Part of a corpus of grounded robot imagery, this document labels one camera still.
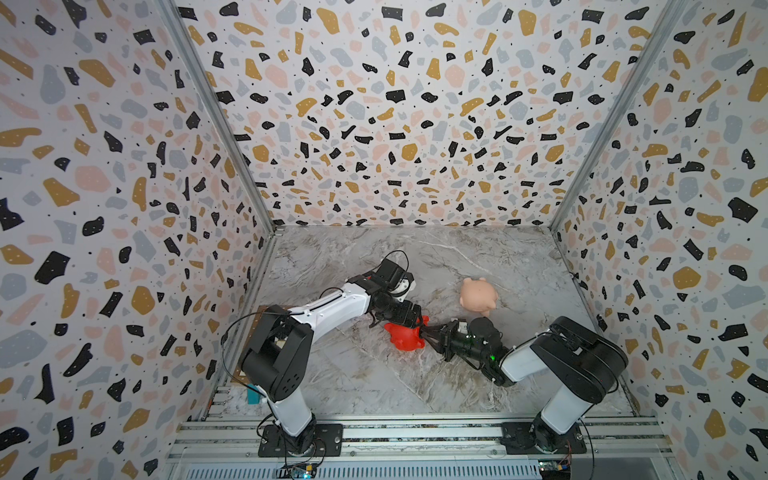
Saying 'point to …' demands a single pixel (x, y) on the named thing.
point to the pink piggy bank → (478, 295)
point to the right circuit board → (557, 469)
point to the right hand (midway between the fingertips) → (423, 330)
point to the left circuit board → (300, 471)
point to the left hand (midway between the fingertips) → (415, 318)
